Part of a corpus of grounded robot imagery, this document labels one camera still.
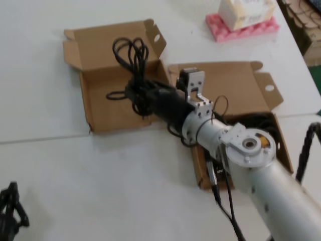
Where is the empty open cardboard box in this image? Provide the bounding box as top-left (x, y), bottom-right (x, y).
top-left (62, 19), bottom-right (179, 136)

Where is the pink foam pad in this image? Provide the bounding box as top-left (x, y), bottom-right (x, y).
top-left (205, 14), bottom-right (280, 43)

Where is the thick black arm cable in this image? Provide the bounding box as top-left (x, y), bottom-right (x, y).
top-left (295, 122), bottom-right (321, 184)

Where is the dark cardboard stack with wires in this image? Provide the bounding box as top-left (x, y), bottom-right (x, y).
top-left (278, 0), bottom-right (321, 55)

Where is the black power cord with plug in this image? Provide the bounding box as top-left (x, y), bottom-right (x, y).
top-left (205, 160), bottom-right (247, 241)

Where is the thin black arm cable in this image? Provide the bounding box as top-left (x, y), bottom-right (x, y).
top-left (167, 94), bottom-right (229, 148)

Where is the brown background cardboard carton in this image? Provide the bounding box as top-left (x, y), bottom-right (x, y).
top-left (299, 25), bottom-right (321, 67)

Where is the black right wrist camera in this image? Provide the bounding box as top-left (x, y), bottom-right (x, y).
top-left (176, 67), bottom-right (198, 92)

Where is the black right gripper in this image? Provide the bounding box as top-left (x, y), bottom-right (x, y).
top-left (124, 78), bottom-right (196, 127)

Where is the white carton box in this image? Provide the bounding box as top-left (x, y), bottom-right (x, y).
top-left (217, 0), bottom-right (276, 31)

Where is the open cardboard box with cords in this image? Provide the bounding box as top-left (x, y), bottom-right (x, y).
top-left (167, 60), bottom-right (294, 191)

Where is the tangled black power cord bundle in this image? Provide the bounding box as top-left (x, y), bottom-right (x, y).
top-left (220, 111), bottom-right (278, 141)

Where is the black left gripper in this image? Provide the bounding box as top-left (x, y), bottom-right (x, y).
top-left (0, 181), bottom-right (30, 241)

